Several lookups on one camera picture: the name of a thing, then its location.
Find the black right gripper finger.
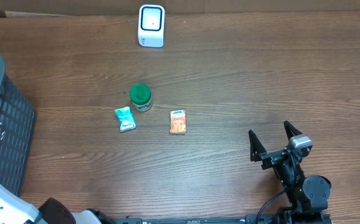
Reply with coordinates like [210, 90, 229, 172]
[283, 120, 302, 140]
[249, 130, 267, 162]

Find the orange tissue packet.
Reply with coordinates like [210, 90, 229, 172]
[169, 110, 186, 134]

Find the green lid jar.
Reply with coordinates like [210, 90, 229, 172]
[130, 83, 153, 112]

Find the teal tissue packet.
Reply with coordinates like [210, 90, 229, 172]
[115, 106, 136, 133]

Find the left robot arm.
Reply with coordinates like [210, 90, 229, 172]
[0, 184, 111, 224]

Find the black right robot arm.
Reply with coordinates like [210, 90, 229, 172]
[245, 121, 332, 224]

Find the white barcode scanner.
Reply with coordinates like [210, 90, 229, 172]
[138, 4, 165, 48]

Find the dark grey plastic basket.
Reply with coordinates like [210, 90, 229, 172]
[0, 55, 36, 197]

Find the cardboard back panel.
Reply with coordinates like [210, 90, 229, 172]
[0, 0, 360, 17]

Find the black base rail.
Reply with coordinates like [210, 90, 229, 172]
[111, 213, 333, 224]

